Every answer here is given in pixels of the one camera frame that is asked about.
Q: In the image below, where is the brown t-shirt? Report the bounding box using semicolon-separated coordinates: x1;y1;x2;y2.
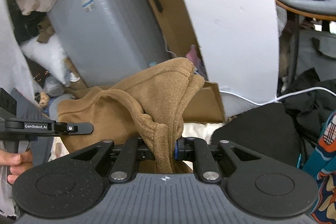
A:
58;57;205;173

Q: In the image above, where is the black clothes pile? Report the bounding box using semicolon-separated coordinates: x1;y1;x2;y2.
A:
281;68;335;162

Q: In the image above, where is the person's left hand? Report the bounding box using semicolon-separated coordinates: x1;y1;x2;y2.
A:
1;149;33;184

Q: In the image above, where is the dark grey pillow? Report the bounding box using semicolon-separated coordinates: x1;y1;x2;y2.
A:
10;88;53;166

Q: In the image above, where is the cream bear print blanket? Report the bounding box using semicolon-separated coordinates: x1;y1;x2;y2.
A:
48;123;225;161

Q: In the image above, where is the small plush bear toy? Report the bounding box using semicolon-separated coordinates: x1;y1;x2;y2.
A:
35;92;51;110

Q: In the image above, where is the blue-grey neck pillow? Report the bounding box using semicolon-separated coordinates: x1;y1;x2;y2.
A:
49;97;76;122

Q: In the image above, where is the clear plastic bag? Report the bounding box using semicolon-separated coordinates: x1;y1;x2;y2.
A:
43;76;64;97

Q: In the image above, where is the large cardboard box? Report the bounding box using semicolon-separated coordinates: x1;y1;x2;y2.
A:
66;75;224;129

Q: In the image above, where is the black folded garment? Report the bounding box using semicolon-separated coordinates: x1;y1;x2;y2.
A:
211;103;301;167

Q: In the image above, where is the white pillow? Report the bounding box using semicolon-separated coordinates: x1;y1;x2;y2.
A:
21;34;70;87

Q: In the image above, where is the teal patterned garment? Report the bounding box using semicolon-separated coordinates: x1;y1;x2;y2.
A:
302;112;336;223

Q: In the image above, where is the tall cardboard panel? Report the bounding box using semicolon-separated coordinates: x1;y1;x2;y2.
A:
148;0;202;59

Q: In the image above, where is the grey round chair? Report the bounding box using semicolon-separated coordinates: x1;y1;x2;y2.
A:
276;0;335;84

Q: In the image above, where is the white cable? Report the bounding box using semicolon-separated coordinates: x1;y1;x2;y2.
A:
162;40;336;107

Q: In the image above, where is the black suitcase with handle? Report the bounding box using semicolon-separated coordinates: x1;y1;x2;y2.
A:
288;30;335;84

